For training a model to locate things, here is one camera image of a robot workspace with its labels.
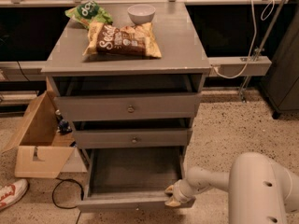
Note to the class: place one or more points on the metal pole stand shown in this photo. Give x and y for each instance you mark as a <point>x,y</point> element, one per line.
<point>254,54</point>

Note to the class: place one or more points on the grey window ledge rail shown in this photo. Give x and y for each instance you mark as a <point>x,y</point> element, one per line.
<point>238,67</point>

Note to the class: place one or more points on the grey drawer cabinet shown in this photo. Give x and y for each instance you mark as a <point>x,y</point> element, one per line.
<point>182,68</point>

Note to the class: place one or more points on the dark grey side cabinet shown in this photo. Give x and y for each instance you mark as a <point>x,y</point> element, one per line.
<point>280,86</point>

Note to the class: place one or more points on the grey top drawer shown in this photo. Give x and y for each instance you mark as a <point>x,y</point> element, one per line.
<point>122,107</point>

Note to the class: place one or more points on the blue bottle in box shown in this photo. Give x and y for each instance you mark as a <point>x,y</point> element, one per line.
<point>63,126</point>

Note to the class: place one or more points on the grey drawer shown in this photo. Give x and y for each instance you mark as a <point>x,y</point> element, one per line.
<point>131,178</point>
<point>122,107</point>
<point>133,138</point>

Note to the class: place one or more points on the grey middle drawer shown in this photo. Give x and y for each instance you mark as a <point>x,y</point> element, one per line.
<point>133,138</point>

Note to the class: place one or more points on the brown chip bag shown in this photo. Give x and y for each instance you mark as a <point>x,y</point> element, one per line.
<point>137,40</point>

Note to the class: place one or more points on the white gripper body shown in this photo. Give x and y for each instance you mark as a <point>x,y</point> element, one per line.
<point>179,192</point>

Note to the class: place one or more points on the open cardboard box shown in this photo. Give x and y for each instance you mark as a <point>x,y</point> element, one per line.
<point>41,151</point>

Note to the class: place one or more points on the green chip bag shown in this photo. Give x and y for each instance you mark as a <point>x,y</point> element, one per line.
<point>88,12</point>

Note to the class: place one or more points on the grey bottom drawer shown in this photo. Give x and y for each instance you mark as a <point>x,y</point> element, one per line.
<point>131,178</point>

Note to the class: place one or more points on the white red sneaker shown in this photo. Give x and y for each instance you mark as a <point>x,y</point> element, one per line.
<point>12,193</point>

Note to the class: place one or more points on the white bowl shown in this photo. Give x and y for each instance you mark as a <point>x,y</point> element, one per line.
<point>141,13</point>

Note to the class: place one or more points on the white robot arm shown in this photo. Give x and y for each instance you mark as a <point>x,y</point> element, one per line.
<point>260,190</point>

